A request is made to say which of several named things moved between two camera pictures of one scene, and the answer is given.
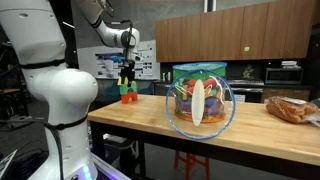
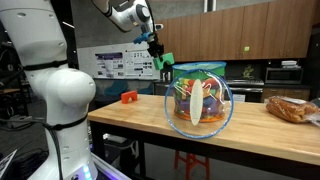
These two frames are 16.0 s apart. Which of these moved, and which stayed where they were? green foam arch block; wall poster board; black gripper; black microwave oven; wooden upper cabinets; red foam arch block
Moved: black gripper; green foam arch block
Stayed: black microwave oven; wooden upper cabinets; wall poster board; red foam arch block
